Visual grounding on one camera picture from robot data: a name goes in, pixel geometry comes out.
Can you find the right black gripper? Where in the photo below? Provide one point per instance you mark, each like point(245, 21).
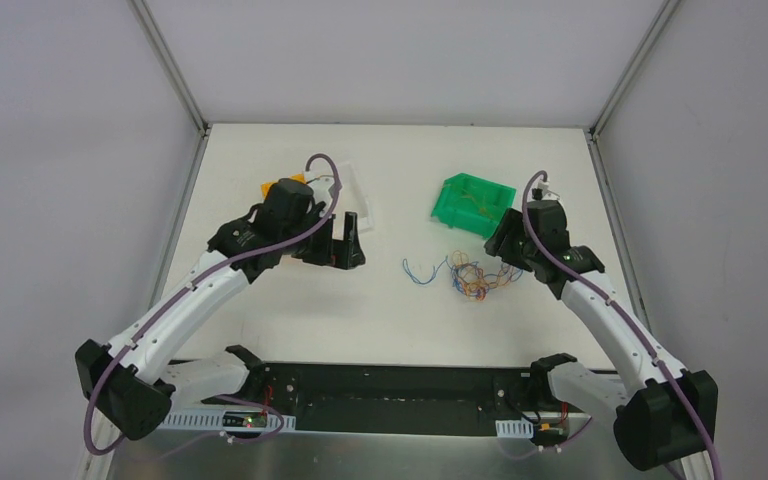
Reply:
point(502, 237)

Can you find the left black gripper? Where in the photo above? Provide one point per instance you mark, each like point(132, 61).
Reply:
point(334, 245)

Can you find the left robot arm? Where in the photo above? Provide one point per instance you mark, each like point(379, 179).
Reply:
point(131, 380)

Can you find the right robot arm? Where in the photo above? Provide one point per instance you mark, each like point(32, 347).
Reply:
point(660, 412)

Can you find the green plastic bin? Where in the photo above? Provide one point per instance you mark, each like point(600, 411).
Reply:
point(472, 204)

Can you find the white plastic bin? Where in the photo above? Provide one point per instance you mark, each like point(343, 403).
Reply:
point(352, 197)

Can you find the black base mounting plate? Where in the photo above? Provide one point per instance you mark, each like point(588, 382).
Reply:
point(388, 399)

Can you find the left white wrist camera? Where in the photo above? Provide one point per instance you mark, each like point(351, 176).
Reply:
point(320, 183)

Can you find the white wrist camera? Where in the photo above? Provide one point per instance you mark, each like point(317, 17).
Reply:
point(540, 191)
point(320, 183)

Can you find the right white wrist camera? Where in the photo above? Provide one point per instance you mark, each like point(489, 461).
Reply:
point(540, 191)

